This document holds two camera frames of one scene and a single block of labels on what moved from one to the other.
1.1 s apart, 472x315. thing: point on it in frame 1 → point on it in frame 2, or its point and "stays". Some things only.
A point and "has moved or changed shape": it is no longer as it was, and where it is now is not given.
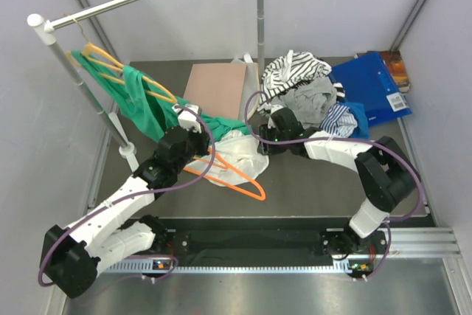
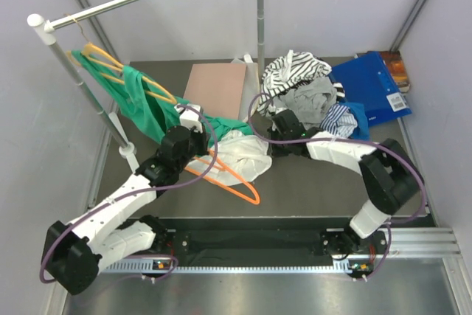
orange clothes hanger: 231,168 has moved or changed shape
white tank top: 238,158 stays
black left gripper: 203,139 stays
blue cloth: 361,130 stays
